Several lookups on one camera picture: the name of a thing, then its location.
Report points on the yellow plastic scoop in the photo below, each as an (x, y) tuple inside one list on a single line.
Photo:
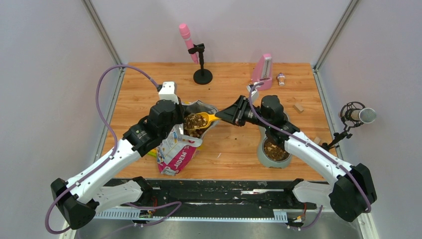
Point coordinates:
[(199, 120)]

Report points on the black microphone stand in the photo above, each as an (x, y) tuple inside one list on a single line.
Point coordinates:
[(202, 76)]

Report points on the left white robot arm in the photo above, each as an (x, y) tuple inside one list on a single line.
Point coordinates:
[(81, 197)]

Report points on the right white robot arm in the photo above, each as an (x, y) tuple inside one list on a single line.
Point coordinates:
[(349, 190)]

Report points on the pink metronome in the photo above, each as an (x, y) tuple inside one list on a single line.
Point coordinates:
[(262, 73)]

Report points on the pet food bag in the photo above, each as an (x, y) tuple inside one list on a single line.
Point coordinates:
[(179, 148)]

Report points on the small figurine bottle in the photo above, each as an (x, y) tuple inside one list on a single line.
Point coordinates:
[(281, 79)]

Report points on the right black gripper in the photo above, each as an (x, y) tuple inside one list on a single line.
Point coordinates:
[(234, 114)]

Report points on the silver condenser microphone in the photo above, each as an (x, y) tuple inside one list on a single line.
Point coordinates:
[(355, 114)]

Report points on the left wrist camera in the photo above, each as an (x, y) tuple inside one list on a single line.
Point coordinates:
[(168, 92)]

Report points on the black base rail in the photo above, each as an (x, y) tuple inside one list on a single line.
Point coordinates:
[(225, 200)]

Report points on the grey double pet bowl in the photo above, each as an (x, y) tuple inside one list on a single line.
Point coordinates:
[(270, 155)]

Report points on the pink microphone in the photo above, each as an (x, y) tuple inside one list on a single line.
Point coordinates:
[(186, 35)]

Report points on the yellow triangular scraper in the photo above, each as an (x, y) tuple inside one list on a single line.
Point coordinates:
[(152, 153)]

